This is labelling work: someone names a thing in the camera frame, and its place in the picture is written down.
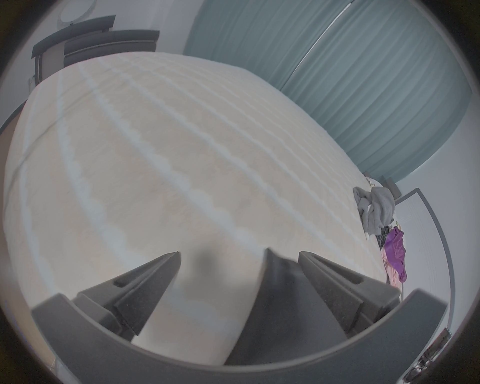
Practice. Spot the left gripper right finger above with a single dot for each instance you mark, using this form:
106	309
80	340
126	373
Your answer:
348	296

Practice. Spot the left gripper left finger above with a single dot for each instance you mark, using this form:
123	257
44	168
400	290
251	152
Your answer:
138	296

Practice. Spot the black T-shirt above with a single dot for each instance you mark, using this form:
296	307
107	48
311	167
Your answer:
281	311

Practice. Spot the bed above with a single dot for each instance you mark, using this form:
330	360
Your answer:
187	168

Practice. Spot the pink garment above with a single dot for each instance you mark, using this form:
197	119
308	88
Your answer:
392	273

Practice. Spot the purple satin garment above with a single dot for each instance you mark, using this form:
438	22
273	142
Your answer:
396	251

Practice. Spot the black shiny garment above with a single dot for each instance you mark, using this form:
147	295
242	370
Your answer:
384	235

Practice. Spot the grey knit garment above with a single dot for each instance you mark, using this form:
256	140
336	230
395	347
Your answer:
377	210

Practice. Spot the grey bedside table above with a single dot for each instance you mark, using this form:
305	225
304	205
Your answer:
390	185

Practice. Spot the blue-green curtain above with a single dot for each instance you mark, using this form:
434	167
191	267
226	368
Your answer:
262	37
382	97

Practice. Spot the black dressing table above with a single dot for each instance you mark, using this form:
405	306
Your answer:
56	41

